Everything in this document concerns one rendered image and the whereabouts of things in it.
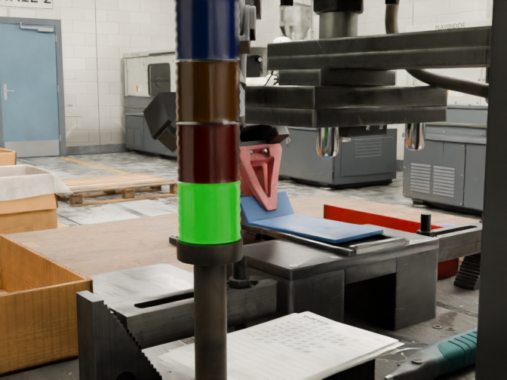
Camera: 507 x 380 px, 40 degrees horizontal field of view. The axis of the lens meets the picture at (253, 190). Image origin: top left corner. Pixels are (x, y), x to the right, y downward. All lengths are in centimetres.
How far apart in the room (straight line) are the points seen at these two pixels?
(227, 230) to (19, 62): 1138
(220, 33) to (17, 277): 49
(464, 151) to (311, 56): 572
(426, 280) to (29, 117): 1119
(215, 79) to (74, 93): 1166
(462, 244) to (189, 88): 51
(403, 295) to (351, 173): 707
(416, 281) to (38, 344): 37
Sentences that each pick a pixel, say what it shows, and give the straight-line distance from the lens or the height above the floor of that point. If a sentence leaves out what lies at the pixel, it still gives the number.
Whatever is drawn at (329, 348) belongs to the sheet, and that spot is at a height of 95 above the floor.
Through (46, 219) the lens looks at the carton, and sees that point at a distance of 423.
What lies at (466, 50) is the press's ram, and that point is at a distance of 54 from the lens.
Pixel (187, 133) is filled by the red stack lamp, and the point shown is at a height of 111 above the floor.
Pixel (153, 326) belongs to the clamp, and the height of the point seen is 96.
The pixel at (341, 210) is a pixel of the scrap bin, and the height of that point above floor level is 95.
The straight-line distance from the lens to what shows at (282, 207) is 82.
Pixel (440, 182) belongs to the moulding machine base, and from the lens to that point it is 655.
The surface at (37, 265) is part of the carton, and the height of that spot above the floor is 96.
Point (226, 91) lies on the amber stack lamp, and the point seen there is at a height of 114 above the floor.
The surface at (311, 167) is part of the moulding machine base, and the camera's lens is 788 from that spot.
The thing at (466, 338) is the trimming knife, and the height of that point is 92.
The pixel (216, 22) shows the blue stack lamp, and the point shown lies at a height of 118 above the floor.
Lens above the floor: 114
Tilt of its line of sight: 8 degrees down
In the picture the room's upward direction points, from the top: straight up
